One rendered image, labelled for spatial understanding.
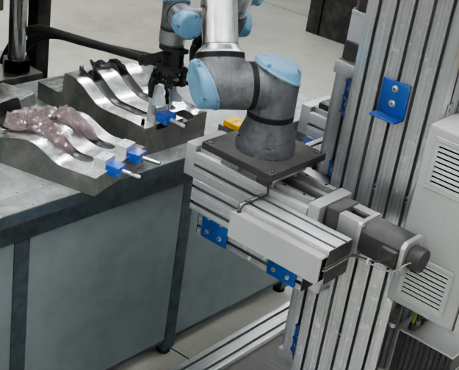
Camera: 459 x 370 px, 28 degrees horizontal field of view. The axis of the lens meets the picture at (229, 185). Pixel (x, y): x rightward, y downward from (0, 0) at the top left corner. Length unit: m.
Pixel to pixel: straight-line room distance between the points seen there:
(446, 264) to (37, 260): 1.10
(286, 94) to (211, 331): 1.40
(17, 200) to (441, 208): 1.06
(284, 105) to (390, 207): 0.36
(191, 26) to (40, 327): 0.96
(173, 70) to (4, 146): 0.51
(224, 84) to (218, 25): 0.14
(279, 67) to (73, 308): 1.03
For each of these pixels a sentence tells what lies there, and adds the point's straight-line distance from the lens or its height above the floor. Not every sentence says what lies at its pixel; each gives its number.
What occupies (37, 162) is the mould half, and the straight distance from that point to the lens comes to 2.53.
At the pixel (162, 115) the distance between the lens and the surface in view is 2.68.
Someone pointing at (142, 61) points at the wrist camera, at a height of 1.06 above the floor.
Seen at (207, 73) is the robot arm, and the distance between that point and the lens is 2.11.
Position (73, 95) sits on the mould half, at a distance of 2.89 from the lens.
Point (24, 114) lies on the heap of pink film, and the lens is 2.68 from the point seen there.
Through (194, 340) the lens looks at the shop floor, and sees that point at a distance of 3.32.
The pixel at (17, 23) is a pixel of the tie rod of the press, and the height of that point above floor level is 0.96.
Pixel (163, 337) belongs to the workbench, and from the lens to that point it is 3.17.
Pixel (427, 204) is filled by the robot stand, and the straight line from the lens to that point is 2.16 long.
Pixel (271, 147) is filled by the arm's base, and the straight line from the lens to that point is 2.22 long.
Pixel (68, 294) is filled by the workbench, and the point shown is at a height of 0.43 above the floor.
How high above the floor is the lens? 1.96
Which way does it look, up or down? 26 degrees down
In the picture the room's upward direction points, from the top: 9 degrees clockwise
